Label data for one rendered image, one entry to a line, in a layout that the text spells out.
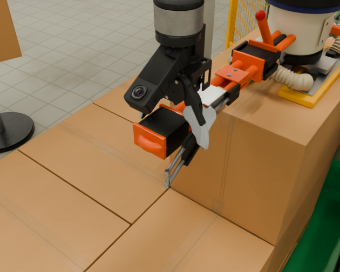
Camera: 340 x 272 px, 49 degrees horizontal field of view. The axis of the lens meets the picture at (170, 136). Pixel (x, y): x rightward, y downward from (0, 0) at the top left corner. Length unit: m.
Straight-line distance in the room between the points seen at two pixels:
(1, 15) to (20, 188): 0.89
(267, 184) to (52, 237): 0.66
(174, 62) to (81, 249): 0.76
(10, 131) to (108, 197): 1.37
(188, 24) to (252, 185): 0.62
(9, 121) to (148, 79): 2.13
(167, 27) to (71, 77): 2.51
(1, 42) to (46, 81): 1.09
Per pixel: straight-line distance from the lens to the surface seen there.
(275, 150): 0.96
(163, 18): 0.56
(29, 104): 2.82
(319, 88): 1.10
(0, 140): 2.51
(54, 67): 3.23
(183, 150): 0.63
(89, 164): 1.42
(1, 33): 1.99
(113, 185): 1.33
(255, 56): 0.90
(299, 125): 0.97
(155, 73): 0.57
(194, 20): 0.56
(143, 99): 0.55
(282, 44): 1.02
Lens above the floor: 1.51
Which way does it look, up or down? 40 degrees down
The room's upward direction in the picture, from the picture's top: straight up
